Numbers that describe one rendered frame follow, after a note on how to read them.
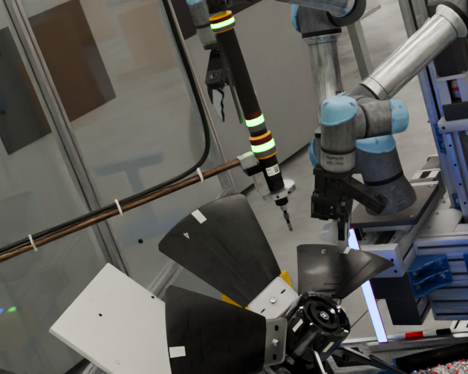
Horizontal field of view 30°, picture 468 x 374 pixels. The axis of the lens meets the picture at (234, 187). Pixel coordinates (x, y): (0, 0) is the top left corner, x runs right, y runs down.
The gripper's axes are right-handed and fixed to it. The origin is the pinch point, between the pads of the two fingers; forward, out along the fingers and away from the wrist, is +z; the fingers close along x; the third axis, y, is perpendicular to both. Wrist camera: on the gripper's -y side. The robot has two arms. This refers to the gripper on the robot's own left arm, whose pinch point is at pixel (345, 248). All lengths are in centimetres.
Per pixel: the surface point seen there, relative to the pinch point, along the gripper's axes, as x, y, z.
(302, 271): 8.2, 7.8, 2.7
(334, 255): 1.6, 2.0, 1.4
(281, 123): -397, 123, 128
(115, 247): -20, 69, 21
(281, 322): 37.0, 4.8, -3.1
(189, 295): 51, 18, -15
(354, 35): -554, 99, 104
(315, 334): 38.0, -1.9, -2.2
